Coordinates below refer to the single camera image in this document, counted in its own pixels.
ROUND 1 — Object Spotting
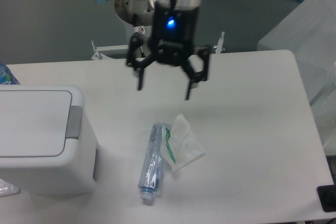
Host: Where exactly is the white trash can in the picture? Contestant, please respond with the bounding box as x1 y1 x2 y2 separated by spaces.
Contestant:
1 85 99 195

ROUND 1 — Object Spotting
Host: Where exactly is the crushed clear plastic bottle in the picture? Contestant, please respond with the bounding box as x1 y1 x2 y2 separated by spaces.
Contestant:
138 123 171 205

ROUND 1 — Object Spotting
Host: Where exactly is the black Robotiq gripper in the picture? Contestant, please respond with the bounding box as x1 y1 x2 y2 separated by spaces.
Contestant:
126 3 211 100

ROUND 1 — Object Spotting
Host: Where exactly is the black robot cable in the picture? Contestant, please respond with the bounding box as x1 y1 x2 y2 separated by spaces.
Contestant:
132 13 146 58

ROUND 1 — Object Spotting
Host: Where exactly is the blue water bottle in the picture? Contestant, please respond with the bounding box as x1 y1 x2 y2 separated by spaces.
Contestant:
0 63 20 85

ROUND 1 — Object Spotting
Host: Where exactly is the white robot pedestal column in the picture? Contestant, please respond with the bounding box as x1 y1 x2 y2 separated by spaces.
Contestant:
124 23 152 58

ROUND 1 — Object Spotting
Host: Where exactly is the silver clamp bolt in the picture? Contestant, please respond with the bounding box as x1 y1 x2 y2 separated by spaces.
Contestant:
213 31 226 54

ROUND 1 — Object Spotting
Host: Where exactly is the clear plastic wrapper green stripe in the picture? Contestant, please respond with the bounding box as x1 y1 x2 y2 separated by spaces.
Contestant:
160 113 205 174

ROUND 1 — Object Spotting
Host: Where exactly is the black device at table edge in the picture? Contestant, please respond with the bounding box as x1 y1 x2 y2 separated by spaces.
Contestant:
317 185 335 212

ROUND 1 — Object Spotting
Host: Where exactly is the white metal mounting bracket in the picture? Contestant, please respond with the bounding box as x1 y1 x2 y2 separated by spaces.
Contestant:
91 40 129 60

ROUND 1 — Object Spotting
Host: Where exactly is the crumpled clear plastic bag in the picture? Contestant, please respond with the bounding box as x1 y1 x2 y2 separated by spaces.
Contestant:
0 179 21 197

